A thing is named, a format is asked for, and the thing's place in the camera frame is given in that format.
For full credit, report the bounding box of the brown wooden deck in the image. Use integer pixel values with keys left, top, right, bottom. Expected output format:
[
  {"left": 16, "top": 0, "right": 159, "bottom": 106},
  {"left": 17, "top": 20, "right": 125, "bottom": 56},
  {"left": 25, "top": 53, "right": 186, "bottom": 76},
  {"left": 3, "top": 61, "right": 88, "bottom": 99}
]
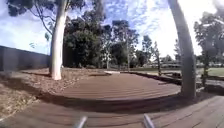
[{"left": 0, "top": 72, "right": 224, "bottom": 128}]

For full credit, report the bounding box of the grey leaning tree trunk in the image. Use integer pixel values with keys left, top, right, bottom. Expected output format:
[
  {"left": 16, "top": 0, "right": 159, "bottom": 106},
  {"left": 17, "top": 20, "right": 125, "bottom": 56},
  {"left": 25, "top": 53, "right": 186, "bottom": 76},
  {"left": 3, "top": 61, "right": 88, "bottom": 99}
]
[{"left": 167, "top": 0, "right": 198, "bottom": 99}]

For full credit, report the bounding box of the small young tree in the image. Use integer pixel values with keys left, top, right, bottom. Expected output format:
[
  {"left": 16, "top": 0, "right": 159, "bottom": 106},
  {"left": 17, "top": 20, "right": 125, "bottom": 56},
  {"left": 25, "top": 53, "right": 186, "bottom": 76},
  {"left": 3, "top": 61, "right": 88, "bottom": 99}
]
[{"left": 193, "top": 11, "right": 224, "bottom": 88}]

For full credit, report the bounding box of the grey fence wall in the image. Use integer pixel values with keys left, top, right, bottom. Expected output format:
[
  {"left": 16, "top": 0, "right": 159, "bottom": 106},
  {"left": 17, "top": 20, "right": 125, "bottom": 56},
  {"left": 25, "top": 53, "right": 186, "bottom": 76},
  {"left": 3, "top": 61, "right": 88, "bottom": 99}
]
[{"left": 0, "top": 45, "right": 52, "bottom": 72}]

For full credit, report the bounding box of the pale smooth tree trunk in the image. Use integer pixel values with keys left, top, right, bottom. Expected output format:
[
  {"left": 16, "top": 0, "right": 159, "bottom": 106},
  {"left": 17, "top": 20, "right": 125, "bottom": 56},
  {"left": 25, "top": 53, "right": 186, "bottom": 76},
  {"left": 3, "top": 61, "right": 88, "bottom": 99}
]
[{"left": 48, "top": 0, "right": 72, "bottom": 81}]

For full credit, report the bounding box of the green grass lawn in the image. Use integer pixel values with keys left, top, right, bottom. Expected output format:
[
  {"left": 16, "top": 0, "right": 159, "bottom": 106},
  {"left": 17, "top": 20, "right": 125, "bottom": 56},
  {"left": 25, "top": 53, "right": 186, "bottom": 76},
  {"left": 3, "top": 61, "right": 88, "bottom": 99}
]
[{"left": 134, "top": 67, "right": 224, "bottom": 78}]

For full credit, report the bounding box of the brown mulch ground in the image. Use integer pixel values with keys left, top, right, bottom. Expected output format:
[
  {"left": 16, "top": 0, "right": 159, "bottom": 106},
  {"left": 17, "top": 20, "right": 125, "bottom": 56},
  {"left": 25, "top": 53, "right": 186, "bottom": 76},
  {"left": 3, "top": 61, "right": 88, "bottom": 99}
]
[{"left": 0, "top": 67, "right": 111, "bottom": 118}]

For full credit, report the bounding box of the stand of dark trees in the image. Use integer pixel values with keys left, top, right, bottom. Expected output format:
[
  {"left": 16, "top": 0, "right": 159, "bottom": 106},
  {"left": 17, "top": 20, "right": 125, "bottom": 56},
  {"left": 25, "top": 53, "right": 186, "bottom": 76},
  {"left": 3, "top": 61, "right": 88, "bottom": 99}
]
[{"left": 62, "top": 9, "right": 161, "bottom": 70}]

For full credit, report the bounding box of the robot's own part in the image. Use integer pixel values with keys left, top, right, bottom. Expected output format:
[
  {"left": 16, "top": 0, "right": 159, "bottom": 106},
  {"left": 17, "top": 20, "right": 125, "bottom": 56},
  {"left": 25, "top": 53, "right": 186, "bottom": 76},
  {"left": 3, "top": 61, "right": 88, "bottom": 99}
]
[
  {"left": 75, "top": 115, "right": 89, "bottom": 128},
  {"left": 143, "top": 113, "right": 156, "bottom": 128}
]

